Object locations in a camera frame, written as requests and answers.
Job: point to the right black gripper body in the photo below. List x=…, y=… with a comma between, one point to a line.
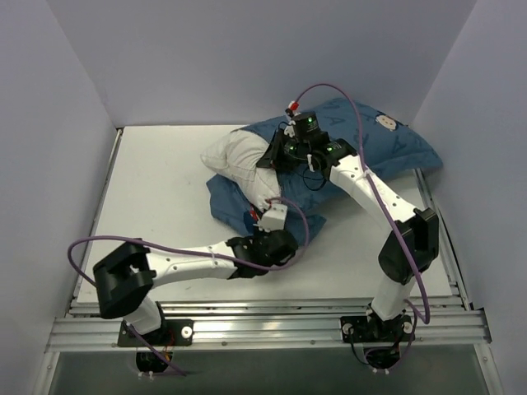
x=271, y=151

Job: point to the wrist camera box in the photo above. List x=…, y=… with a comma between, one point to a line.
x=273, y=218
x=293, y=113

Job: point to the white pillow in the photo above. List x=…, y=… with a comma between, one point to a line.
x=235, y=157

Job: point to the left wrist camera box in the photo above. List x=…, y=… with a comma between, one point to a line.
x=273, y=218

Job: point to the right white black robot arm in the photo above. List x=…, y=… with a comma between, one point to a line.
x=412, y=242

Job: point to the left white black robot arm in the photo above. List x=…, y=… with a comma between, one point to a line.
x=126, y=275

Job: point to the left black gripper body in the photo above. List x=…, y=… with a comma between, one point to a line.
x=255, y=230

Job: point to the blue cartoon print pillowcase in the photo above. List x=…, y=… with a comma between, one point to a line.
x=389, y=147

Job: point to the aluminium front rail frame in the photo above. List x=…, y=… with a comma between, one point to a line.
x=267, y=325

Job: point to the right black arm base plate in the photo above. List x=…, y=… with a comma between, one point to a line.
x=369, y=328

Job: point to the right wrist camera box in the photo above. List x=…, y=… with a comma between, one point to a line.
x=293, y=113

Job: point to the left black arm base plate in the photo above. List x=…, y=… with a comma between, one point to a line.
x=174, y=332

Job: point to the aluminium right side rail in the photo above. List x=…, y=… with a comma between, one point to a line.
x=413, y=187

